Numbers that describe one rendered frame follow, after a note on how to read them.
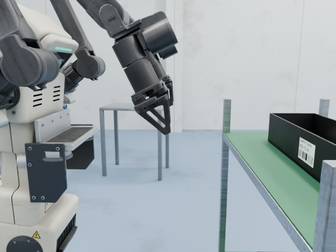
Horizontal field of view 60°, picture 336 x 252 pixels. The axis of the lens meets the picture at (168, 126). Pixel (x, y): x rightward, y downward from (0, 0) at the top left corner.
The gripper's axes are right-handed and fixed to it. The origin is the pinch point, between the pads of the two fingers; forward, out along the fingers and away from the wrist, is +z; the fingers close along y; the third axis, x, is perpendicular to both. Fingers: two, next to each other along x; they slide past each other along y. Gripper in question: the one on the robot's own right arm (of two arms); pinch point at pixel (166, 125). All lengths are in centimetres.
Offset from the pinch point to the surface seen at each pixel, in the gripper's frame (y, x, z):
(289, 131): 28.6, -31.0, 24.0
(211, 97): 513, -49, 81
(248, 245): 123, -1, 125
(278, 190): 2.5, -16.6, 26.0
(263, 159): 25.6, -19.8, 27.8
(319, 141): 9.2, -31.5, 22.1
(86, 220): 155, 111, 71
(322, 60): 515, -271, 110
